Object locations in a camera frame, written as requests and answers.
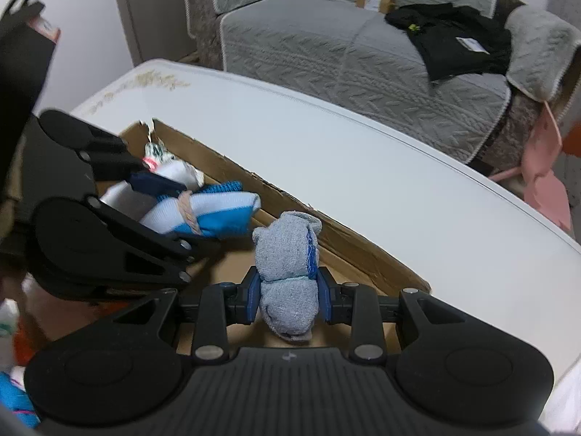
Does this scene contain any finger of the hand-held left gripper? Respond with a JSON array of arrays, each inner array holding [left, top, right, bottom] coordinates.
[[81, 137, 191, 201], [88, 196, 201, 290]]

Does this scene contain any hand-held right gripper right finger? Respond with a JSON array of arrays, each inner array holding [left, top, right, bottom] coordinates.
[[315, 268, 461, 364]]

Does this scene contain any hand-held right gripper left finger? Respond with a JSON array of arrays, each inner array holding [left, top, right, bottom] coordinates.
[[115, 267, 264, 364]]

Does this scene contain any white green print sock bundle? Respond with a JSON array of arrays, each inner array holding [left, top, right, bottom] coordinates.
[[143, 141, 205, 188]]

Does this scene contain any grey sock bundle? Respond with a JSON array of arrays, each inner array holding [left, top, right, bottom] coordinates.
[[252, 211, 323, 343]]

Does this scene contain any brown cardboard box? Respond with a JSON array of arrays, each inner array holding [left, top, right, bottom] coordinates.
[[93, 118, 432, 355]]

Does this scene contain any blue white sock tan band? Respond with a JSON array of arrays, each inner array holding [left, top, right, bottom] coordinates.
[[99, 181, 261, 241]]

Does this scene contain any plain orange plastic bundle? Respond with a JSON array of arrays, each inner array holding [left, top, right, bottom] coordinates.
[[13, 327, 33, 366]]

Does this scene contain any blue ribbed sock pink band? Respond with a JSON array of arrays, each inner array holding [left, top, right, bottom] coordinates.
[[0, 370, 41, 428]]

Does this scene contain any white door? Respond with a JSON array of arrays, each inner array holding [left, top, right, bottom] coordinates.
[[109, 0, 200, 68]]

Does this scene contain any grey quilted sofa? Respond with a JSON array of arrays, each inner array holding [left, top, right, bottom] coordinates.
[[179, 0, 581, 164]]

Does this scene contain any pink plastic chair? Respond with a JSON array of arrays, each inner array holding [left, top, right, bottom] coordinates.
[[492, 100, 573, 232]]

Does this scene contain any small cardboard package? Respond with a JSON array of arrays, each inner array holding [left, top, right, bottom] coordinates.
[[355, 0, 395, 14]]

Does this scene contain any black garment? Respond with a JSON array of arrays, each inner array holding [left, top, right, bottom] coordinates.
[[385, 2, 513, 81]]

